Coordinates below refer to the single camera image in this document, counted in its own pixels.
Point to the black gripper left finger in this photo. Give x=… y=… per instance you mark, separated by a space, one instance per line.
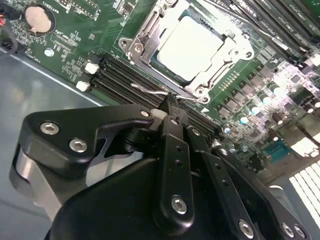
x=62 y=130

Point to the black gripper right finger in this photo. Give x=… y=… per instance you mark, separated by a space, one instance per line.
x=225 y=180

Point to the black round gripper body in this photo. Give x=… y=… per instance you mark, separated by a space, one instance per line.
x=112 y=212

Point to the metal socket cover frame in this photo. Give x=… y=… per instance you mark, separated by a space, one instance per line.
x=150 y=37

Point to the silver square CPU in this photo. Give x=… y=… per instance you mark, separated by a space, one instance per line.
x=190 y=50

